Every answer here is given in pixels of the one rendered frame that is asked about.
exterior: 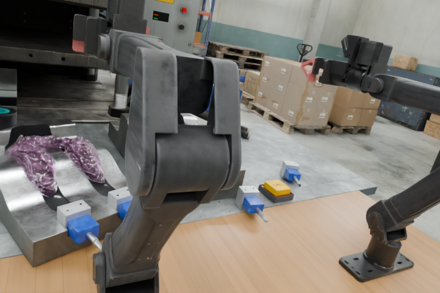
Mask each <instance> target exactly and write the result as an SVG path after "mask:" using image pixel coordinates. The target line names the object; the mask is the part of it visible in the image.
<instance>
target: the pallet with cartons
mask: <svg viewBox="0 0 440 293"><path fill-rule="evenodd" d="M380 102H381V100H379V99H376V98H373V97H371V96H370V95H369V93H366V94H365V93H362V92H359V91H356V90H352V89H349V88H345V87H343V86H339V87H338V90H337V93H336V96H335V100H334V103H333V106H332V109H331V113H330V116H329V119H328V122H327V123H328V124H331V125H332V126H334V127H333V128H330V131H332V132H334V133H336V134H342V133H343V131H346V132H348V133H350V134H352V135H353V134H354V135H357V132H358V131H360V132H362V133H364V134H370V132H371V128H372V127H371V126H373V124H374V121H375V118H376V115H377V112H378V110H377V109H378V107H379V105H380Z"/></svg>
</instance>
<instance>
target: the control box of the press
mask: <svg viewBox="0 0 440 293"><path fill-rule="evenodd" d="M200 1H201V0H145V10H144V17H143V19H144V20H147V27H148V28H149V35H152V36H157V37H160V38H161V39H163V42H164V43H165V45H167V46H169V47H171V48H174V49H176V50H178V51H180V52H184V53H187V54H192V52H193V44H194V37H195V32H196V25H197V20H198V13H199V8H200Z"/></svg>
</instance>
